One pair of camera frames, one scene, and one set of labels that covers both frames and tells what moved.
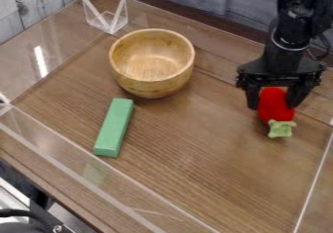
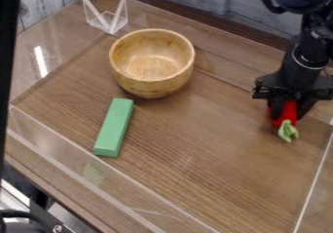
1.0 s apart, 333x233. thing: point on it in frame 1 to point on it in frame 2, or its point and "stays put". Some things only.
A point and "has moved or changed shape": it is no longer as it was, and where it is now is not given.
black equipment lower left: x=41 y=220 stays put
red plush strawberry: x=274 y=111 has moved or changed shape
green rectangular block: x=113 y=129 stays put
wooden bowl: x=151 y=61 stays put
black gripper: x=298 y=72 to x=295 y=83
